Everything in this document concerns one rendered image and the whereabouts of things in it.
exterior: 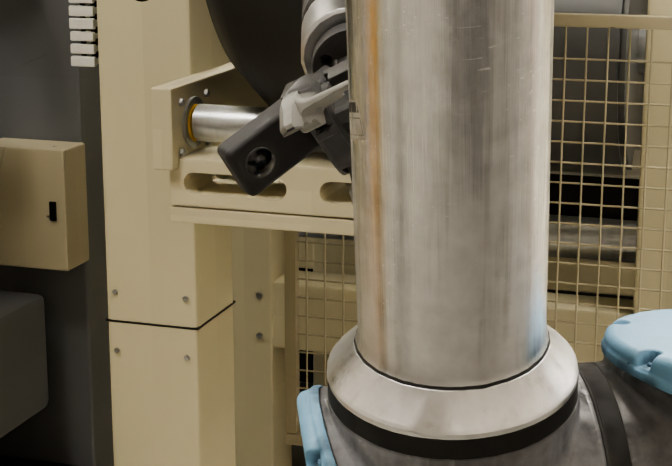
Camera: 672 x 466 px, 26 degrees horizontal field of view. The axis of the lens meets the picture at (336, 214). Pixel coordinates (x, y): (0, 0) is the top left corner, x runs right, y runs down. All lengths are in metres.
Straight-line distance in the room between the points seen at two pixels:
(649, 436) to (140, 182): 1.10
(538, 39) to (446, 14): 0.06
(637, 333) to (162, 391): 1.10
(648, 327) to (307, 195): 0.80
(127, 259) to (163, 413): 0.21
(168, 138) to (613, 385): 0.92
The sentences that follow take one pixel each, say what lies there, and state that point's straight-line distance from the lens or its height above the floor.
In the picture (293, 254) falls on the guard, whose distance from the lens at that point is 2.26.
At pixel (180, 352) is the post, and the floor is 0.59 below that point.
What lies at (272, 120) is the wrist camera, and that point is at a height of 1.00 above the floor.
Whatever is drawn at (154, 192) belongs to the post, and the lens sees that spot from 1.86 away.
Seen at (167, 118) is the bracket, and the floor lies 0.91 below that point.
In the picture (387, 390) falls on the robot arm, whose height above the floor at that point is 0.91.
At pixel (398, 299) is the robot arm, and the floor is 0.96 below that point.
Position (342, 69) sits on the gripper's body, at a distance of 1.11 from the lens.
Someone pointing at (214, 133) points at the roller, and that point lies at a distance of 1.73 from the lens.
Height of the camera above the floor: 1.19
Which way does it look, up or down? 13 degrees down
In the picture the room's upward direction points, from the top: straight up
